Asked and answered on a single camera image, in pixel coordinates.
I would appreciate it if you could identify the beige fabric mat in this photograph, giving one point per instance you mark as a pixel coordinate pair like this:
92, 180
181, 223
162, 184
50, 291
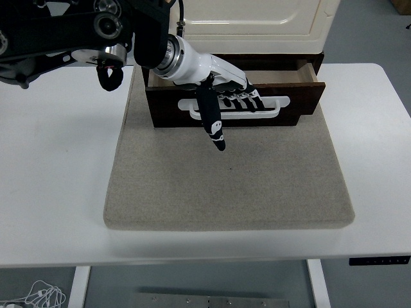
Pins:
224, 179

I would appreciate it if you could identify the dark brown wooden drawer housing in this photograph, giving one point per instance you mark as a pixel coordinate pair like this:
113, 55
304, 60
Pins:
276, 57

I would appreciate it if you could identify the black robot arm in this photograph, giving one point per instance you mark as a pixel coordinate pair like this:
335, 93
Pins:
64, 29

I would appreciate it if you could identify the cream plastic cabinet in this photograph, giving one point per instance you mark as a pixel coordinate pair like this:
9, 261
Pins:
257, 35

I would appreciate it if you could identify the white table leg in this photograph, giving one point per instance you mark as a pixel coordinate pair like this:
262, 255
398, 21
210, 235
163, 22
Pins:
318, 284
78, 287

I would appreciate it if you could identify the black table control panel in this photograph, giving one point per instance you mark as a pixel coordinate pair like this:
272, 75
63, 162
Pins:
379, 260

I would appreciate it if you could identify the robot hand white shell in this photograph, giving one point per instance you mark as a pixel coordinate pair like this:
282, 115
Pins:
196, 67

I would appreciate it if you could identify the brown cardboard box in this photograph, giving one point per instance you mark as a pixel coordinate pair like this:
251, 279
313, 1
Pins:
403, 5

